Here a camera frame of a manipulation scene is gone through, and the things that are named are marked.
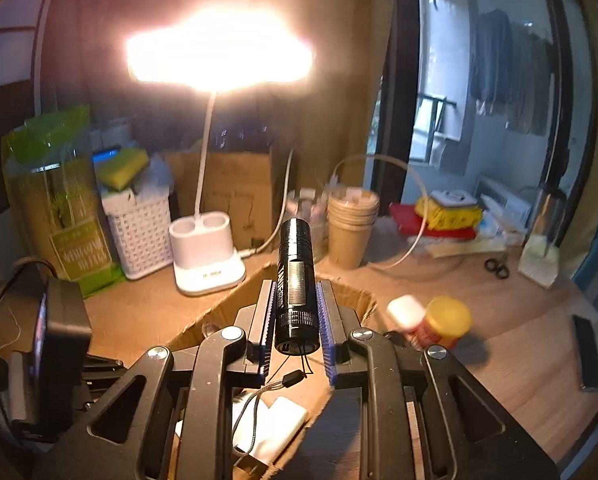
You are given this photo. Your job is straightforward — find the white power adapter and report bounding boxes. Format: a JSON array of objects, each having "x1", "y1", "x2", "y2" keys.
[{"x1": 233, "y1": 394, "x2": 308, "y2": 466}]

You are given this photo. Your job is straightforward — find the brown cardboard box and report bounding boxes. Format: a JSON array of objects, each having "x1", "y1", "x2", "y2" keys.
[{"x1": 169, "y1": 263, "x2": 378, "y2": 479}]

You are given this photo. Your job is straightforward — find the black flashlight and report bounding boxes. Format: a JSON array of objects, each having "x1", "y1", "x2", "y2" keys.
[{"x1": 230, "y1": 216, "x2": 322, "y2": 456}]

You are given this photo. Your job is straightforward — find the white earbuds case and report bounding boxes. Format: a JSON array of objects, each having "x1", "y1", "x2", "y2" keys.
[{"x1": 386, "y1": 295, "x2": 426, "y2": 334}]

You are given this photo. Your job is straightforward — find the yellow-lid red can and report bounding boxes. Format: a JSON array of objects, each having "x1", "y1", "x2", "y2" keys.
[{"x1": 410, "y1": 296, "x2": 472, "y2": 350}]

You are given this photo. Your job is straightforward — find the stack of brown paper cups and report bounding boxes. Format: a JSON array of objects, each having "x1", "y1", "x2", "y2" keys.
[{"x1": 327, "y1": 186, "x2": 380, "y2": 270}]

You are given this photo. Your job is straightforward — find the clear patterned glass jar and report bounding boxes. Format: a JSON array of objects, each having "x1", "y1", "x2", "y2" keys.
[{"x1": 284, "y1": 188, "x2": 328, "y2": 262}]

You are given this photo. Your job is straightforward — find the white woven plastic basket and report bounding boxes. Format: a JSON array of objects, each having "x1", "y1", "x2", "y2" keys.
[{"x1": 101, "y1": 186, "x2": 173, "y2": 281}]

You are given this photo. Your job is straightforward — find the yellow packet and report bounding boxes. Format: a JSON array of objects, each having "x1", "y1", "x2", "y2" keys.
[{"x1": 415, "y1": 197, "x2": 482, "y2": 231}]

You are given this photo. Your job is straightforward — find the small black scissors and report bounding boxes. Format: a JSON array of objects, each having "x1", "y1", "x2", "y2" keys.
[{"x1": 484, "y1": 254, "x2": 510, "y2": 280}]

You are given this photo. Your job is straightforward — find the brown lamp packaging box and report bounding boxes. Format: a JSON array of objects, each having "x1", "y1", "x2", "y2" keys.
[{"x1": 163, "y1": 151, "x2": 280, "y2": 249}]

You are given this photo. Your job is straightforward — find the folded white tissue pack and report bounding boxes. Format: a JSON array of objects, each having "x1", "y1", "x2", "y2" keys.
[{"x1": 517, "y1": 234, "x2": 559, "y2": 289}]

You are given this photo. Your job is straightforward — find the yellow green sponge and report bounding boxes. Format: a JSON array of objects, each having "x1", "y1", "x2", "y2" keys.
[{"x1": 96, "y1": 148, "x2": 149, "y2": 192}]

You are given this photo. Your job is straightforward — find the black remote control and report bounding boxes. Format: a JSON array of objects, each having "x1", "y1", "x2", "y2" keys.
[{"x1": 572, "y1": 314, "x2": 598, "y2": 391}]

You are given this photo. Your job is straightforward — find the white desk lamp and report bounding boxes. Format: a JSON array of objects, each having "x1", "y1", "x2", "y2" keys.
[{"x1": 123, "y1": 2, "x2": 316, "y2": 297}]

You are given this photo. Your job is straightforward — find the white charging cable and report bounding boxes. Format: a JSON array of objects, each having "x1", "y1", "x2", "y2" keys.
[{"x1": 238, "y1": 147, "x2": 431, "y2": 271}]

